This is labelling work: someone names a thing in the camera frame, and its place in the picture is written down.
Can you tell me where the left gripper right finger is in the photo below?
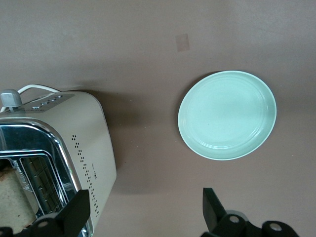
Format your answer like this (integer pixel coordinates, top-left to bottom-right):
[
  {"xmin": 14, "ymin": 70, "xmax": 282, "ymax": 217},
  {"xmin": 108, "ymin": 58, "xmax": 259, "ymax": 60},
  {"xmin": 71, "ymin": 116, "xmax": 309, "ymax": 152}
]
[{"xmin": 201, "ymin": 188, "xmax": 300, "ymax": 237}]

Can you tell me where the white toaster power cord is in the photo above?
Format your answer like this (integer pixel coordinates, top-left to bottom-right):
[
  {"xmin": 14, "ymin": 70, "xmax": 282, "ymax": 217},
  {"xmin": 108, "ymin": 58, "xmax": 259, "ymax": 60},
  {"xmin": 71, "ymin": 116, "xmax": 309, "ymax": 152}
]
[{"xmin": 0, "ymin": 84, "xmax": 61, "ymax": 113}]

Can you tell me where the translucent tape patch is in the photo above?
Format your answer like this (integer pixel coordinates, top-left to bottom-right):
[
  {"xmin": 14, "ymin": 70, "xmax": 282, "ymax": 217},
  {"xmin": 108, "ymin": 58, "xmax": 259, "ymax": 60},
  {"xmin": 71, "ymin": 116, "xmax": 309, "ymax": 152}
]
[{"xmin": 174, "ymin": 33, "xmax": 191, "ymax": 52}]

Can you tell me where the beige chrome toaster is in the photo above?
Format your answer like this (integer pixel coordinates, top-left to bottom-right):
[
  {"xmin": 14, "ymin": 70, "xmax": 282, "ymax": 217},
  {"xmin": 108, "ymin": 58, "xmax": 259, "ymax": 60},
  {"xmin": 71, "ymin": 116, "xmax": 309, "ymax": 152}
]
[{"xmin": 0, "ymin": 88, "xmax": 117, "ymax": 237}]

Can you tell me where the toasted bread slice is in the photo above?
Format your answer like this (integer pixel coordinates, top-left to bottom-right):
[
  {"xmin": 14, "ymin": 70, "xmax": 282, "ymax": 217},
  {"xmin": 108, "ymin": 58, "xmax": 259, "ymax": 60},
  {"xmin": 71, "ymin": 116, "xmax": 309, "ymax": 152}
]
[{"xmin": 0, "ymin": 164, "xmax": 38, "ymax": 229}]

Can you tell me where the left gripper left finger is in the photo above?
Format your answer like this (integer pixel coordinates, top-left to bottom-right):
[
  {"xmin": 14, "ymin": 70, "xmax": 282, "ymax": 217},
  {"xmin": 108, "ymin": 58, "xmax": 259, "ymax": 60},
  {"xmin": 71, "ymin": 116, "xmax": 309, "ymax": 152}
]
[{"xmin": 0, "ymin": 189, "xmax": 89, "ymax": 237}]

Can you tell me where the mint green round plate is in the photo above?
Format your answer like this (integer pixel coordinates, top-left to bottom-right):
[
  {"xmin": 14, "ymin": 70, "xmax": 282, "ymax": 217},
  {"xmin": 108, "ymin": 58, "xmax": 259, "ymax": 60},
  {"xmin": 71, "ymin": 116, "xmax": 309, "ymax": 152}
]
[{"xmin": 177, "ymin": 70, "xmax": 277, "ymax": 161}]

